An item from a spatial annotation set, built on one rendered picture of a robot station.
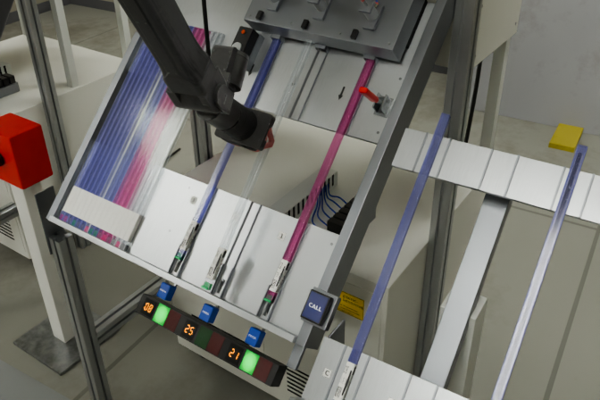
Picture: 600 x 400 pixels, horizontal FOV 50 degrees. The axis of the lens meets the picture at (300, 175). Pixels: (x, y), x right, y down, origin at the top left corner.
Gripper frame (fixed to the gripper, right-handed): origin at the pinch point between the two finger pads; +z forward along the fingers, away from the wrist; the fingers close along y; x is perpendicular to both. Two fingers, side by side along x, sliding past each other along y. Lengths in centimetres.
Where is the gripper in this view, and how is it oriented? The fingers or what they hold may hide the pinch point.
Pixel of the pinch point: (267, 141)
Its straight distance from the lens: 120.4
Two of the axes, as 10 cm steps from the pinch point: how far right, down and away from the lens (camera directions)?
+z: 4.2, 2.7, 8.6
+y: -8.3, -2.7, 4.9
